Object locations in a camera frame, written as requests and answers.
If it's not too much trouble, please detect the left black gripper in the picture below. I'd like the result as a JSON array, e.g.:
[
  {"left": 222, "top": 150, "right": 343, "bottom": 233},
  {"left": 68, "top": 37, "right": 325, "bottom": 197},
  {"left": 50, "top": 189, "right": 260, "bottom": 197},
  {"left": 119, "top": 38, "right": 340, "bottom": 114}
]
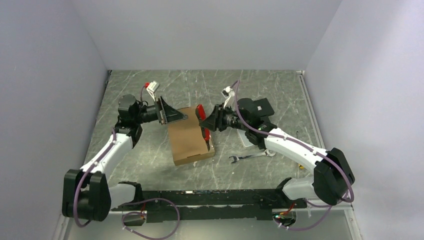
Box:
[{"left": 134, "top": 95, "right": 188, "bottom": 125}]

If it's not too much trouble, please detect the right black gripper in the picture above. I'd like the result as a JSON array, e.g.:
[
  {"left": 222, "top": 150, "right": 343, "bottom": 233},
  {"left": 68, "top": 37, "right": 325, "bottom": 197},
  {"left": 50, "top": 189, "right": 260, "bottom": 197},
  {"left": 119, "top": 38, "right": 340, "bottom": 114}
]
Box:
[{"left": 199, "top": 102, "right": 249, "bottom": 132}]

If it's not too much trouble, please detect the red utility knife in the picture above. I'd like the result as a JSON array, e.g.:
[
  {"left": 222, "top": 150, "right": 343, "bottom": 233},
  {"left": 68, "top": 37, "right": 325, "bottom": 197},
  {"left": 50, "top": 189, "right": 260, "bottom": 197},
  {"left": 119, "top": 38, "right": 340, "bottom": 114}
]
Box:
[{"left": 195, "top": 104, "right": 213, "bottom": 153}]

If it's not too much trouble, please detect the brown cardboard express box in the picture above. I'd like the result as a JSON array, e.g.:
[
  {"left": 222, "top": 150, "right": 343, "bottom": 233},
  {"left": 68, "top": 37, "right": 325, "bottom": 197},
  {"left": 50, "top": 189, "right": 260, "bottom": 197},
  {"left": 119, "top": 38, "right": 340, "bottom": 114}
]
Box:
[{"left": 167, "top": 104, "right": 216, "bottom": 166}]

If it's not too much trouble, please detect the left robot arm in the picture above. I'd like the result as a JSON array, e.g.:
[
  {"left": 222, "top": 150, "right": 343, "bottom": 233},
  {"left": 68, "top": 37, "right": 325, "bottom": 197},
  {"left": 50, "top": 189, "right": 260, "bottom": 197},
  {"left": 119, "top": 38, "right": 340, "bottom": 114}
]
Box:
[{"left": 61, "top": 94, "right": 188, "bottom": 227}]

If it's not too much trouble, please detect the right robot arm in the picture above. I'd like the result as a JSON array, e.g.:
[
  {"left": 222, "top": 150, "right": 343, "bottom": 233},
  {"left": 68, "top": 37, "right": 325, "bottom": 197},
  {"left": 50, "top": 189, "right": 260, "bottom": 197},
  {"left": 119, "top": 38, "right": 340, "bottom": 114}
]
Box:
[{"left": 199, "top": 98, "right": 355, "bottom": 208}]

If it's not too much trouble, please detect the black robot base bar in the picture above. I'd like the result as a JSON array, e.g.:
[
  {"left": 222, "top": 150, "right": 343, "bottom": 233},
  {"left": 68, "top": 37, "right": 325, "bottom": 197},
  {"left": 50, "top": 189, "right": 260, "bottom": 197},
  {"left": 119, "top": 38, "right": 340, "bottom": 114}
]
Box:
[{"left": 114, "top": 189, "right": 307, "bottom": 223}]

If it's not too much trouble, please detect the black square box with label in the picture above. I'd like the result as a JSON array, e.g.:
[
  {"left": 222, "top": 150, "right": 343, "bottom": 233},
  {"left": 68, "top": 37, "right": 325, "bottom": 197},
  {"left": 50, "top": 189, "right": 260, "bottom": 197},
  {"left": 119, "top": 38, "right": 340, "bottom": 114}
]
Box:
[{"left": 247, "top": 98, "right": 275, "bottom": 117}]

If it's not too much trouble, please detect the white rounded power bank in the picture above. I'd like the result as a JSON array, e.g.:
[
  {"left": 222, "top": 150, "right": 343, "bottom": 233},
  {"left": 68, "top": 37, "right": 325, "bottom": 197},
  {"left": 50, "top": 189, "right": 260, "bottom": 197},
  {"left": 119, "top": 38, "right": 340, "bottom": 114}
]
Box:
[{"left": 237, "top": 130, "right": 254, "bottom": 148}]

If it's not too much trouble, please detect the silver open-end wrench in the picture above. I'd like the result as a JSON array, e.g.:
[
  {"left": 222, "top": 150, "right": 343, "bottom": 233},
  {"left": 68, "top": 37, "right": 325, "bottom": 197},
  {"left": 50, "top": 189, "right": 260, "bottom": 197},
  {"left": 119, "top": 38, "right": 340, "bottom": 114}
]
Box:
[{"left": 228, "top": 149, "right": 276, "bottom": 164}]

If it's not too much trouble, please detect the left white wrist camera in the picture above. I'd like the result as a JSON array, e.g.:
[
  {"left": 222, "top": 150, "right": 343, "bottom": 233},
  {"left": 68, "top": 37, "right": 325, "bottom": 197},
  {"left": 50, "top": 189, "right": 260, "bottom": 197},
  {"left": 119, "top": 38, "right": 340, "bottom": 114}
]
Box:
[{"left": 144, "top": 81, "right": 160, "bottom": 100}]

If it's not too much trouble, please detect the aluminium frame rail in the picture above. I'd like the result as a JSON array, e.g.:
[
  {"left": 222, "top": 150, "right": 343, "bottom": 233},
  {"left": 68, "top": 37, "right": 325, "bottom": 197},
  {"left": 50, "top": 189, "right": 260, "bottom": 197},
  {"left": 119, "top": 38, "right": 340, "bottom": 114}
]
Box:
[{"left": 52, "top": 71, "right": 362, "bottom": 240}]

